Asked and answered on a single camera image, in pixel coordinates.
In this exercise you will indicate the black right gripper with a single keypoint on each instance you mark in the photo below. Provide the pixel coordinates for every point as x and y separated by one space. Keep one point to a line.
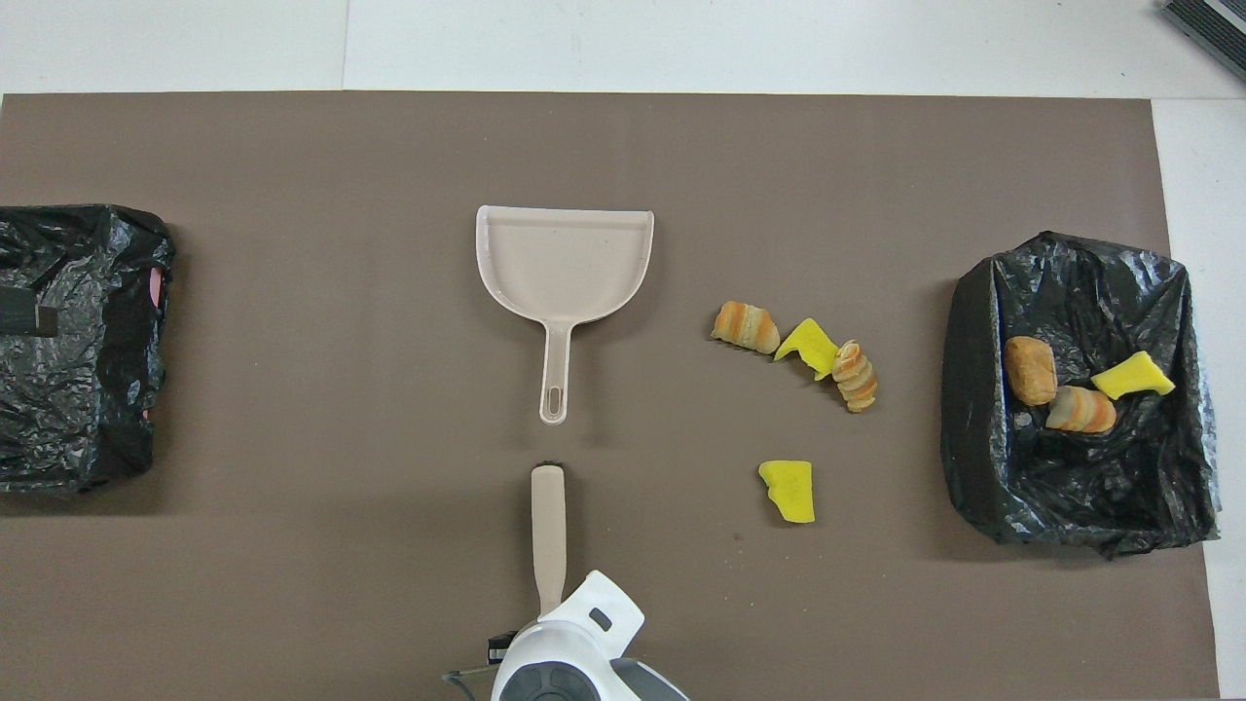
501 649

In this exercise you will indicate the beige brush black bristles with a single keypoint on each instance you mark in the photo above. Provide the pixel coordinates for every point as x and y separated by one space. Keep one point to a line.
548 526

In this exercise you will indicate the beige plastic dustpan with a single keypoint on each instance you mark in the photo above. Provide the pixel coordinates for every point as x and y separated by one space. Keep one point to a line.
560 263

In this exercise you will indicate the striped toy croissant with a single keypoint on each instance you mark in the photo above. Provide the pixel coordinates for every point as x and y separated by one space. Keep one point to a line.
746 327
856 378
1081 410

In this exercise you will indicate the yellow sponge piece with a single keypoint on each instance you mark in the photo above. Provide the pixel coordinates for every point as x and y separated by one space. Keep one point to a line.
1129 377
790 492
810 343

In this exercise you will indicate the brown toy bread roll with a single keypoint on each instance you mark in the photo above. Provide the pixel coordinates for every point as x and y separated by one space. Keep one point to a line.
1030 370

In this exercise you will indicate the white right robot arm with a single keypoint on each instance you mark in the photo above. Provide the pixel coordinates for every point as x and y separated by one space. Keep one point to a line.
584 623

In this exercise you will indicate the black bagged pink bin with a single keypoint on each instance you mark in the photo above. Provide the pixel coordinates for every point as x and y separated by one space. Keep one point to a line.
88 419

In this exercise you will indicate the brown table mat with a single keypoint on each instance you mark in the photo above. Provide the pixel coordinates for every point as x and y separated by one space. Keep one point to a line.
292 195

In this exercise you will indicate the grey ridged device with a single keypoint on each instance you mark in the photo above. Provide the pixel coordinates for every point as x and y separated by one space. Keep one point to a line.
1212 24

